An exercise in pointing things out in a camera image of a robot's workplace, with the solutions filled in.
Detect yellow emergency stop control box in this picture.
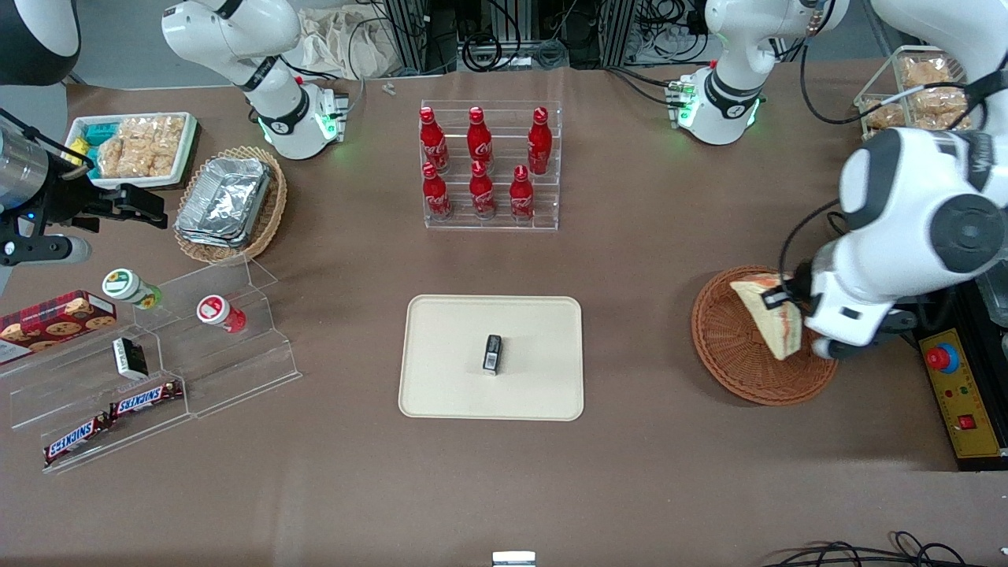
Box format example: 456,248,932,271
917,327,1008,472

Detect clear acrylic stepped shelf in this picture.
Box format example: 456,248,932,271
0,311,195,475
132,258,302,418

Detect red cookie box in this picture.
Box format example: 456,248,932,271
0,290,117,365

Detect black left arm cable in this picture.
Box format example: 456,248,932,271
799,0,973,127

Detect Snickers chocolate bar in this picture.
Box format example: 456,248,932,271
108,380,184,419
43,412,113,467

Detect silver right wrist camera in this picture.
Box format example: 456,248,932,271
0,235,92,266

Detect white rectangular snack tray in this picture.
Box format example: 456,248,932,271
65,112,198,191

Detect cracker packets in wire basket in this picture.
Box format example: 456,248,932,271
862,55,973,133

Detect beige plastic tray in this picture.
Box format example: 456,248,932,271
398,295,585,422

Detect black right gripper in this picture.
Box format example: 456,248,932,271
35,169,169,235

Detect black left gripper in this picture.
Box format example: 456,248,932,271
762,258,817,313

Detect clear rice cracker packets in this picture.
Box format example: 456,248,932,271
96,117,186,179

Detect clear acrylic bottle rack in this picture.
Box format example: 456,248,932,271
420,99,563,232

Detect triangular sandwich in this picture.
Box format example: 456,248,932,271
729,273,804,361

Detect green lidded cup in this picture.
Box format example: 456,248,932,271
102,269,164,309

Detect black background cable bundle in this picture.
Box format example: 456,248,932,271
461,0,710,70

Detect beige cloth bag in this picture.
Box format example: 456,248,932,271
295,8,410,80

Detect black floor cables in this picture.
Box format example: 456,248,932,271
760,532,1008,567

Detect red lidded cup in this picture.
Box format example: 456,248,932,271
196,295,247,334

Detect stacked aluminium foil trays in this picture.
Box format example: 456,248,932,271
175,157,273,250

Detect oval light wicker basket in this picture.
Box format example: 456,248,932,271
173,146,288,266

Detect round brown wicker basket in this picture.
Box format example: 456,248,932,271
691,265,840,407

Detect small black white box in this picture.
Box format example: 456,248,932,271
112,337,149,380

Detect white wire basket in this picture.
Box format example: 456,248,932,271
854,45,985,143

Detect red cola bottle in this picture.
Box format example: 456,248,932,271
421,162,454,221
527,106,554,176
418,106,450,174
509,165,536,222
466,106,495,174
469,161,497,219

